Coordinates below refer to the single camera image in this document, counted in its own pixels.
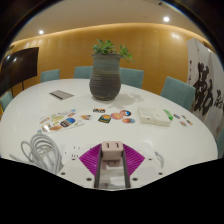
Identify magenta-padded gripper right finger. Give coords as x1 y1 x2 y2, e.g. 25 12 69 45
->
122 144 165 190

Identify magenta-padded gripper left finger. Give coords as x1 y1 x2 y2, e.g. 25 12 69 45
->
57 143 103 190

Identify small white charger block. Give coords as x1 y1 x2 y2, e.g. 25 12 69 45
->
100 140 125 169

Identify white power strip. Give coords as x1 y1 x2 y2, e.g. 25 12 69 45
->
60 142 158 167

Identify oval orange and blue sticker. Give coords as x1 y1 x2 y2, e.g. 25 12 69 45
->
121 117 137 125

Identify dark sticker with orange sunset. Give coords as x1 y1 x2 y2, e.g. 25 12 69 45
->
97 113 112 125

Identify white flat box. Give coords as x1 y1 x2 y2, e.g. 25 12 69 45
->
153 108 173 128
137 105 158 126

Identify round pink sticker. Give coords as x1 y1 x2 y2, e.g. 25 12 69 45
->
110 112 124 121

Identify round red and blue sticker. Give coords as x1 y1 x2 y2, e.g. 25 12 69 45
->
119 109 132 118

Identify teal chairs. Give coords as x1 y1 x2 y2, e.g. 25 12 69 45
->
0 64 224 159

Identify potted plant in grey vase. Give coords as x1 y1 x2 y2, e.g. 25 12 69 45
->
88 38 135 102

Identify white calligraphy folding screen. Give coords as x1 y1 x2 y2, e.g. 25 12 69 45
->
186 37 224 140

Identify black television on stand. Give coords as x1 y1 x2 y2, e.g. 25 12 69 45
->
0 46 40 98

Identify round ceiling lights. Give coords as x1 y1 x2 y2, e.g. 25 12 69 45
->
37 14 171 36

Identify white power strip cable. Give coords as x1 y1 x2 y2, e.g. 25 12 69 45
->
9 133 165 175

